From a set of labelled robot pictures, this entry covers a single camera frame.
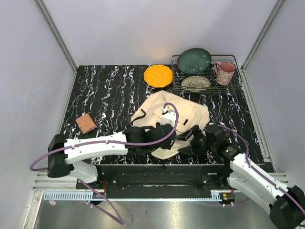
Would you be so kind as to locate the brown leather wallet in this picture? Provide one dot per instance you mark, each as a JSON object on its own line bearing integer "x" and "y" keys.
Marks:
{"x": 85, "y": 123}

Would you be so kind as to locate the orange polka dot plate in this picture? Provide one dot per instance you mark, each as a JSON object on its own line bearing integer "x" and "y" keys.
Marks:
{"x": 158, "y": 76}

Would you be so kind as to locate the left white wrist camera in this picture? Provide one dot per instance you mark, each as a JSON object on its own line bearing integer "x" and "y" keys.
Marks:
{"x": 168, "y": 116}

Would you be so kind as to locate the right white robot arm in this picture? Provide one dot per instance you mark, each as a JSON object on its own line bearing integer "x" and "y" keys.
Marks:
{"x": 285, "y": 205}

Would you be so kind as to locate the black wire dish rack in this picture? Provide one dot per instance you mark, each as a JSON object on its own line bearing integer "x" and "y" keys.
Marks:
{"x": 209, "y": 73}

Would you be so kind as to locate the pink patterned mug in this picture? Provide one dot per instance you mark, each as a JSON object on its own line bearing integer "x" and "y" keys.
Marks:
{"x": 224, "y": 72}

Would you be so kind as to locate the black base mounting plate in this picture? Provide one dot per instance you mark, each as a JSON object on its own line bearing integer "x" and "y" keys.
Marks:
{"x": 113, "y": 177}

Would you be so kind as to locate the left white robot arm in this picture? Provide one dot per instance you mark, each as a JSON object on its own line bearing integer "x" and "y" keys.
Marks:
{"x": 66, "y": 157}

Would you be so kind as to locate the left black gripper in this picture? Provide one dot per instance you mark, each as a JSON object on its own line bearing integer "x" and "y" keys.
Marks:
{"x": 167, "y": 146}

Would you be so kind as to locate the dark teal plate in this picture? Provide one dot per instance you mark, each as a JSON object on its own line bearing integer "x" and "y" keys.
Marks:
{"x": 194, "y": 61}

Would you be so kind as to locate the beige patterned plate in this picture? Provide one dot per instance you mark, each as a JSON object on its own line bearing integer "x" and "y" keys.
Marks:
{"x": 195, "y": 84}

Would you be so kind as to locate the beige canvas backpack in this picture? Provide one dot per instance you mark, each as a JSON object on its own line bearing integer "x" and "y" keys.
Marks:
{"x": 152, "y": 112}

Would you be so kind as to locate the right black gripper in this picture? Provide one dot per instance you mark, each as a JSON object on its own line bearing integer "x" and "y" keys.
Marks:
{"x": 188, "y": 150}

